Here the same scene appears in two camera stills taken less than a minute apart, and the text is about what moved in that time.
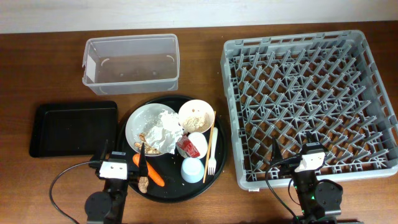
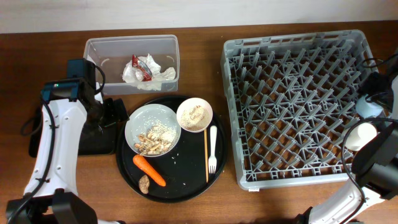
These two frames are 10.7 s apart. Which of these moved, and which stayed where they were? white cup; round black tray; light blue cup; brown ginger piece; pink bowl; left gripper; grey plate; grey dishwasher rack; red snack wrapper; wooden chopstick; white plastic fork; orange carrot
Moved: white cup; wooden chopstick; red snack wrapper; left gripper; light blue cup
Stayed: round black tray; orange carrot; grey dishwasher rack; pink bowl; grey plate; brown ginger piece; white plastic fork
